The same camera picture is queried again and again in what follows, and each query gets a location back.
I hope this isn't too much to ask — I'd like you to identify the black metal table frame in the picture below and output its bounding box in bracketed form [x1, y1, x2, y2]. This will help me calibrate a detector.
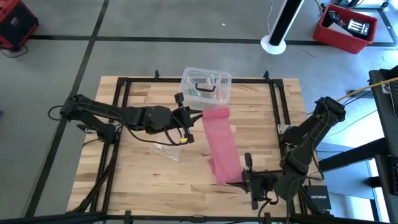
[67, 70, 330, 224]

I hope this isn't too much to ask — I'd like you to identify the pink elastic bandage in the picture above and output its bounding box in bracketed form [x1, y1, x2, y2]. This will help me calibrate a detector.
[201, 107, 245, 185]

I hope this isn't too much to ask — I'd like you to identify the black pole white base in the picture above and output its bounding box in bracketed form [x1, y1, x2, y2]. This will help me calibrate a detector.
[260, 0, 305, 55]

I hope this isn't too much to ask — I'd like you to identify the red plastic crate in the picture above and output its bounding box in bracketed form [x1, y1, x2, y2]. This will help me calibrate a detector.
[312, 3, 379, 55]

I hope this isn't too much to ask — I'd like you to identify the black generator cable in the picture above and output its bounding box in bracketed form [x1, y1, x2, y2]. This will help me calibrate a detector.
[0, 44, 29, 59]

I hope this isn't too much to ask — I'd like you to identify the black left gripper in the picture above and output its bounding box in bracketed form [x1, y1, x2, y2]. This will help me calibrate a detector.
[170, 92, 203, 144]

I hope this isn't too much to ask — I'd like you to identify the thin white cable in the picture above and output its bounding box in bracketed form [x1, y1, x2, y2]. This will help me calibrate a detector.
[266, 0, 275, 35]

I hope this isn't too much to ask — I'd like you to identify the black silver device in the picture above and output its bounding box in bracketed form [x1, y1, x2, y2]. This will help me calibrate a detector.
[346, 18, 371, 40]

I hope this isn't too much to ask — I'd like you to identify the clear plastic bag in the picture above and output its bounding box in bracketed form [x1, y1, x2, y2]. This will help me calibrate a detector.
[150, 142, 183, 162]

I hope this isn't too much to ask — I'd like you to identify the yellow cable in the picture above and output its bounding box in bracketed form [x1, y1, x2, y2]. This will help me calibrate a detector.
[337, 77, 398, 102]

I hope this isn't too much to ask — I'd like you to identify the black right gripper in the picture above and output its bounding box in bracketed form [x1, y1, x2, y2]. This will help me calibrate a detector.
[228, 152, 280, 210]

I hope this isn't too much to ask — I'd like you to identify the black desk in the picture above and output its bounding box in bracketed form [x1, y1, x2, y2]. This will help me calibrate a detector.
[317, 67, 398, 224]

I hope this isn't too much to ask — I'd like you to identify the small black device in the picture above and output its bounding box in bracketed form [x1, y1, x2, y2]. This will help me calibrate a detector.
[327, 9, 343, 24]

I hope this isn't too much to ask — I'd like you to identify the clear plastic storage box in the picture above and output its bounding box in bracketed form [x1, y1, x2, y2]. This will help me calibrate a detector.
[179, 67, 233, 110]

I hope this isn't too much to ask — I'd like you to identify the black Netgear router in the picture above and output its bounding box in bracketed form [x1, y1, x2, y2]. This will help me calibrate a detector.
[303, 185, 332, 211]

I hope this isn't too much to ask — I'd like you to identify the red black generator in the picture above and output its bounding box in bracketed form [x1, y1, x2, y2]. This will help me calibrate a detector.
[0, 0, 40, 52]

